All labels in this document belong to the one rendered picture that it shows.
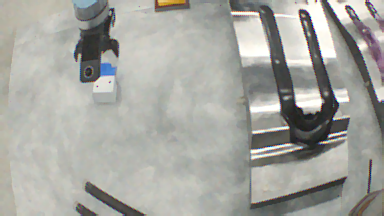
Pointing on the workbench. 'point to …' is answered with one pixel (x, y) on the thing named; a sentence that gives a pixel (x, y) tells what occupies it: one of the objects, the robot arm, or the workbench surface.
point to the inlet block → (106, 85)
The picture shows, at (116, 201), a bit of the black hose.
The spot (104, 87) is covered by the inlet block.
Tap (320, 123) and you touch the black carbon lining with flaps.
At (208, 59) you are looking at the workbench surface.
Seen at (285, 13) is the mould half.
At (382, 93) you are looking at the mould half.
